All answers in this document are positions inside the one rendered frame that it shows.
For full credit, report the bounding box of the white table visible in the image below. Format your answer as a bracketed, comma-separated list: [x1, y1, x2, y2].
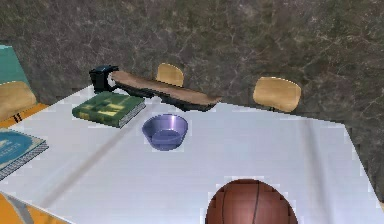
[0, 84, 384, 224]

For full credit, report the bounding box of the tan wooden chair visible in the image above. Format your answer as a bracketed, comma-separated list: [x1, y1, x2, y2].
[252, 76, 302, 113]
[0, 80, 50, 129]
[155, 62, 185, 88]

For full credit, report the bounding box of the green book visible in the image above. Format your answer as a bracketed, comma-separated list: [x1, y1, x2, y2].
[71, 91, 147, 129]

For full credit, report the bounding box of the orange chair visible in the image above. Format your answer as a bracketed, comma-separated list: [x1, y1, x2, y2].
[0, 192, 73, 224]

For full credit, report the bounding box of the purple bowl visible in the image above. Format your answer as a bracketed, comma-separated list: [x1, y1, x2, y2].
[141, 113, 189, 152]

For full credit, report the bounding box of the brown basketball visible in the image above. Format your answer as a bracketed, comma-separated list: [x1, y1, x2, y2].
[204, 178, 299, 224]

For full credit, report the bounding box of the black mug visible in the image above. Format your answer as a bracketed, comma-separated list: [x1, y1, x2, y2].
[88, 64, 120, 94]

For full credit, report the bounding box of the blue book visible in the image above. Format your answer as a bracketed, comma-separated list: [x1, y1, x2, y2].
[0, 128, 50, 182]

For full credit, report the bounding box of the brown wooden board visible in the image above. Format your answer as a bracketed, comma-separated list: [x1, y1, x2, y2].
[109, 70, 222, 113]

